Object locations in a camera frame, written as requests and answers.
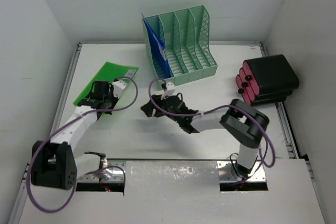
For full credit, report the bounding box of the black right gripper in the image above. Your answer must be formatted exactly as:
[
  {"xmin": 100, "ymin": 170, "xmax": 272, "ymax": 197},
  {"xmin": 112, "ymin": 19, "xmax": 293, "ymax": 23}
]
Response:
[{"xmin": 141, "ymin": 92, "xmax": 181, "ymax": 124}]

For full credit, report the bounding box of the green plastic folder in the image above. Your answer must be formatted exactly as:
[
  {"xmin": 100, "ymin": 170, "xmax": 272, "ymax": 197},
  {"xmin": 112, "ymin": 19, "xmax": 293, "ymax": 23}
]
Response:
[{"xmin": 73, "ymin": 61, "xmax": 139, "ymax": 116}]

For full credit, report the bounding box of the blue plastic folder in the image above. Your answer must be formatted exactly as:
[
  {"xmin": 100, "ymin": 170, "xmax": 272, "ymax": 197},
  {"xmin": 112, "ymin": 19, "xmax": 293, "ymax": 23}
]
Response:
[{"xmin": 142, "ymin": 14, "xmax": 172, "ymax": 79}]

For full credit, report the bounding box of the green mesh file organizer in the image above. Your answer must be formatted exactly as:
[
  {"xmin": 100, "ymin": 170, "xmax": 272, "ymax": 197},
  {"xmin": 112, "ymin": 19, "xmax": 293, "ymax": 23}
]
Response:
[{"xmin": 142, "ymin": 5, "xmax": 218, "ymax": 86}]

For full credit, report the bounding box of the pink drawer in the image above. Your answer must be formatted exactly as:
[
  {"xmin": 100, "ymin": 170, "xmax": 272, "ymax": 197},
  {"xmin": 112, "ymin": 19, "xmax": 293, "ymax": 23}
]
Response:
[{"xmin": 236, "ymin": 61, "xmax": 260, "ymax": 105}]

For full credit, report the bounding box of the black drawer box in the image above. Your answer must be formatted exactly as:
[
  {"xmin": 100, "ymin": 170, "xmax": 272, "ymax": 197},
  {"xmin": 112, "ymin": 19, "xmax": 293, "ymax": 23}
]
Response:
[{"xmin": 244, "ymin": 55, "xmax": 299, "ymax": 106}]

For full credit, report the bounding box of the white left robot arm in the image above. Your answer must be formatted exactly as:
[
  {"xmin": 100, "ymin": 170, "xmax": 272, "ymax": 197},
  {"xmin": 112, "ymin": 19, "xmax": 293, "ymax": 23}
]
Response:
[{"xmin": 30, "ymin": 80, "xmax": 122, "ymax": 190}]

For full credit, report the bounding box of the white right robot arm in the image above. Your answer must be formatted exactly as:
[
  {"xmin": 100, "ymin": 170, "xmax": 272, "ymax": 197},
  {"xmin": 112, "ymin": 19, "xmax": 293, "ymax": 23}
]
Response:
[{"xmin": 141, "ymin": 93, "xmax": 269, "ymax": 178}]

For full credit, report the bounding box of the white front cover board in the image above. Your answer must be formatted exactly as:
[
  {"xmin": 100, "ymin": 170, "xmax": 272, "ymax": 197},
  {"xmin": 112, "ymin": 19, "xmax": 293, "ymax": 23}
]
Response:
[{"xmin": 20, "ymin": 159, "xmax": 324, "ymax": 223}]

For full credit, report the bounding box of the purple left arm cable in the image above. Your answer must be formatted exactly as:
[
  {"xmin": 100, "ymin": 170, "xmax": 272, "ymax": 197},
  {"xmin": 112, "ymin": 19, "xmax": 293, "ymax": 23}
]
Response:
[{"xmin": 27, "ymin": 76, "xmax": 139, "ymax": 213}]

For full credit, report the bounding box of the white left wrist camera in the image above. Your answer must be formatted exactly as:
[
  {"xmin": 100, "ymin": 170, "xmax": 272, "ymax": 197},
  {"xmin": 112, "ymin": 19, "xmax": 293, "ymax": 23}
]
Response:
[{"xmin": 112, "ymin": 80, "xmax": 127, "ymax": 99}]

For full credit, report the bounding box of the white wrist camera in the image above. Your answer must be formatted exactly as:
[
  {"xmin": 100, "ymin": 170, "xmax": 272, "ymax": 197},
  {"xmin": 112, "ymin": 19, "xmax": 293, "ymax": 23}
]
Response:
[
  {"xmin": 112, "ymin": 80, "xmax": 127, "ymax": 99},
  {"xmin": 161, "ymin": 82, "xmax": 176, "ymax": 100}
]

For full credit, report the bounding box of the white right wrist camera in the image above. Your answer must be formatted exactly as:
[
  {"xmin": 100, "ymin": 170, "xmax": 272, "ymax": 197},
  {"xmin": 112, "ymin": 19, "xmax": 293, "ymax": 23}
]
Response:
[{"xmin": 161, "ymin": 82, "xmax": 176, "ymax": 100}]

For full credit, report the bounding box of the aluminium frame rail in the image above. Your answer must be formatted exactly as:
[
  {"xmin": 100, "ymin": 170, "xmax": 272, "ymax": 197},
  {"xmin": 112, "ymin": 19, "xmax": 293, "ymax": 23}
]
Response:
[{"xmin": 1, "ymin": 42, "xmax": 83, "ymax": 223}]

